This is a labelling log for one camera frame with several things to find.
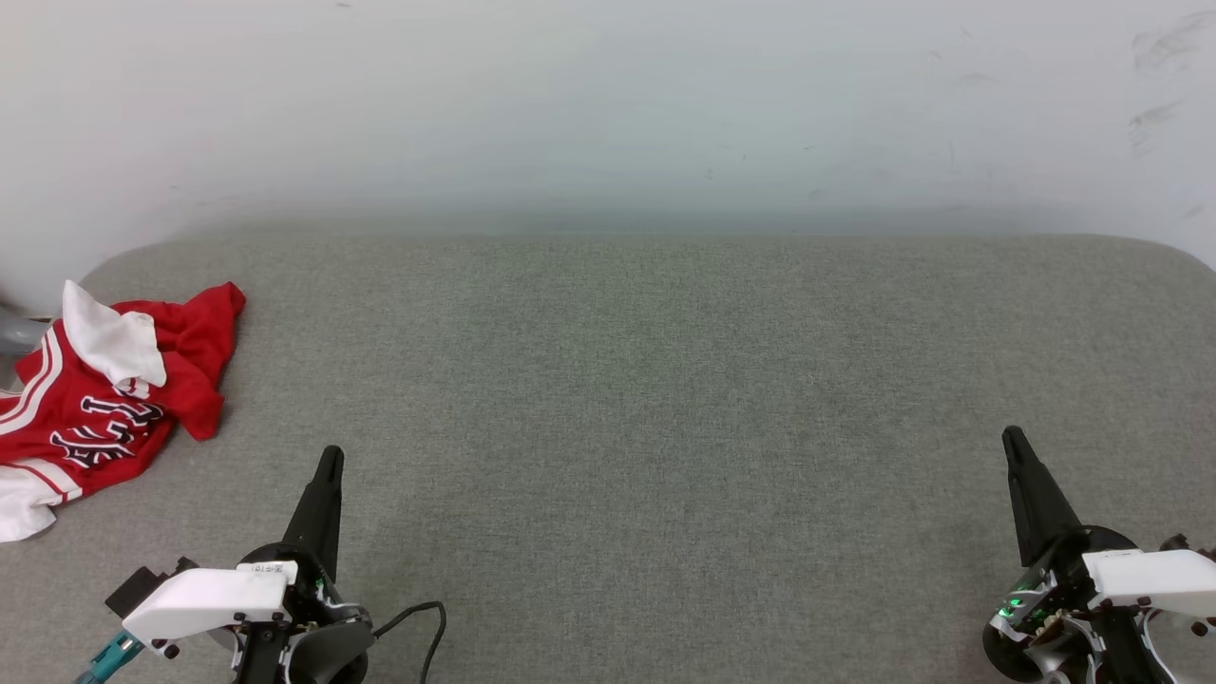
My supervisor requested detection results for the teal camera cable connector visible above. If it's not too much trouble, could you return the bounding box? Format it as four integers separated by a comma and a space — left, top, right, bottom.
74, 631, 145, 684

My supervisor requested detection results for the red and white Bulls jersey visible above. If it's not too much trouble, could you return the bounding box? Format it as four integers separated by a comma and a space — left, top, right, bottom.
0, 280, 247, 543

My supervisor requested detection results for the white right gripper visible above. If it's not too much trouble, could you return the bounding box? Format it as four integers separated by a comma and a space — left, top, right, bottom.
983, 426, 1216, 683

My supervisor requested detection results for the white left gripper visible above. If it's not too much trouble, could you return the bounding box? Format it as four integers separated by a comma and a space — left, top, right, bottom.
122, 446, 345, 649

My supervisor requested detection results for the grey object beside sofa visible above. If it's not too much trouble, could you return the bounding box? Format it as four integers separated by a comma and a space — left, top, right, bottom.
0, 302, 51, 358

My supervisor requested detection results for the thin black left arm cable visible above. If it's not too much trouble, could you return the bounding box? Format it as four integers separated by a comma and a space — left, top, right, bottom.
370, 600, 447, 684

